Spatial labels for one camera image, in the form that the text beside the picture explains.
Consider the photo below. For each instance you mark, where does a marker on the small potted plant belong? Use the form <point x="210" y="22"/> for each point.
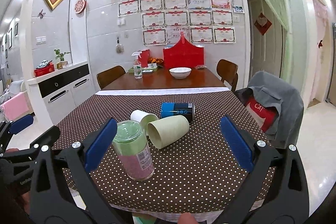
<point x="61" y="57"/>

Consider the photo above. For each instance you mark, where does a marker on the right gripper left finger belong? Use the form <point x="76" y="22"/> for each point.
<point x="50" y="197"/>

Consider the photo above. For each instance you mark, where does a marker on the clear spray bottle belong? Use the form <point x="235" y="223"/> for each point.
<point x="137" y="68"/>

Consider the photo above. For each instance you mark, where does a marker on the left brown wooden chair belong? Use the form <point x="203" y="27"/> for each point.
<point x="108" y="76"/>

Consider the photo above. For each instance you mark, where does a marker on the red box on sideboard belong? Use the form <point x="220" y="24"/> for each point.
<point x="45" y="67"/>

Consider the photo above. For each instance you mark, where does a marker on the orange snack pile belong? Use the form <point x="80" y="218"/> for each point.
<point x="155" y="60"/>

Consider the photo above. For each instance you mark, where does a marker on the white door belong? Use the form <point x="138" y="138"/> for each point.
<point x="266" y="51"/>

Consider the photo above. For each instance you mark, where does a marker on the pink green paper can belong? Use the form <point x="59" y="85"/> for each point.
<point x="131" y="146"/>

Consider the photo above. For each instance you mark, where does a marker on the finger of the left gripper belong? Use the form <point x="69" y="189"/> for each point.
<point x="8" y="129"/>
<point x="48" y="138"/>

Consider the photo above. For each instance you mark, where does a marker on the small red envelope box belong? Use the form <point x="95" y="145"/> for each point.
<point x="143" y="58"/>

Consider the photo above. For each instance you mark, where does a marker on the blue black can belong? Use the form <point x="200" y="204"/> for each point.
<point x="169" y="109"/>

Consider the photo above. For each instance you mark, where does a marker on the grey jacket on chair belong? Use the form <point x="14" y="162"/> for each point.
<point x="271" y="91"/>

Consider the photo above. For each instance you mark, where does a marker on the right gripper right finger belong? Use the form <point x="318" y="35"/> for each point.
<point x="287" y="200"/>

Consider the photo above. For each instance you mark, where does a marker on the brown polka dot tablecloth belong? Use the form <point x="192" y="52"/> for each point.
<point x="196" y="174"/>

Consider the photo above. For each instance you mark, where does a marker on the person's left hand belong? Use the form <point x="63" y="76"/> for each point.
<point x="23" y="201"/>

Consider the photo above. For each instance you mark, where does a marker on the pink cloth on sofa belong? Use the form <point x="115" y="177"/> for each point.
<point x="15" y="107"/>

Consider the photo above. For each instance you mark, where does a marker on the brown wooden chair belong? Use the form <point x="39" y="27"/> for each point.
<point x="108" y="76"/>
<point x="228" y="71"/>

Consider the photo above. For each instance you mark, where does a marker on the white cup green inside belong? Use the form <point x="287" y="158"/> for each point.
<point x="143" y="118"/>

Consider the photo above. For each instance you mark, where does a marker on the person's right hand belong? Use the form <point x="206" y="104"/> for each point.
<point x="187" y="218"/>

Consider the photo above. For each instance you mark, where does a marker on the red diamond door decoration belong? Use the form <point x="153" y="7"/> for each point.
<point x="262" y="23"/>

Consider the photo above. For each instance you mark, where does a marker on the right brown wooden chair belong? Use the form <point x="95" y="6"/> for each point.
<point x="228" y="71"/>

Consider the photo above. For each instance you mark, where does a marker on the pale green cup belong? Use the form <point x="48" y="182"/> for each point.
<point x="166" y="131"/>

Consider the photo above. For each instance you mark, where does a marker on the green tray on table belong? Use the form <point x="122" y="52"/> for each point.
<point x="144" y="70"/>

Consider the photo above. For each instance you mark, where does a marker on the white ceramic bowl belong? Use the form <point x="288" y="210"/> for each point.
<point x="180" y="73"/>

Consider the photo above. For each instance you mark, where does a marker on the red gift bag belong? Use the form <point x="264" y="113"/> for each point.
<point x="183" y="54"/>

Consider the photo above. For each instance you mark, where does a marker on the red cushion with letters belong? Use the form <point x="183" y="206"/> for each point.
<point x="264" y="117"/>

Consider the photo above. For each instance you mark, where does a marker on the red round hanging ornament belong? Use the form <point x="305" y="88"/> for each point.
<point x="79" y="6"/>

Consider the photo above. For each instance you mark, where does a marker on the white black sideboard cabinet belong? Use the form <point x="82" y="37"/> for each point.
<point x="54" y="95"/>

